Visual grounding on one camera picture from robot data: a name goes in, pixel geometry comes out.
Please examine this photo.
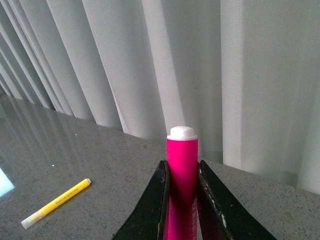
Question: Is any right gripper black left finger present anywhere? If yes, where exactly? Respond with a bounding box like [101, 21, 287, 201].
[113, 160, 170, 240]

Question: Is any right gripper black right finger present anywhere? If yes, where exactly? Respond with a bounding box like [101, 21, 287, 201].
[197, 160, 275, 240]

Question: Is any pink highlighter pen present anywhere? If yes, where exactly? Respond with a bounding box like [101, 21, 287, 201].
[163, 126, 198, 240]

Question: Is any yellow highlighter pen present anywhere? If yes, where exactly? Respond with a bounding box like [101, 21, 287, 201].
[21, 178, 92, 230]

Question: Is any white pleated curtain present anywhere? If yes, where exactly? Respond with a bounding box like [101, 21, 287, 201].
[0, 0, 320, 193]

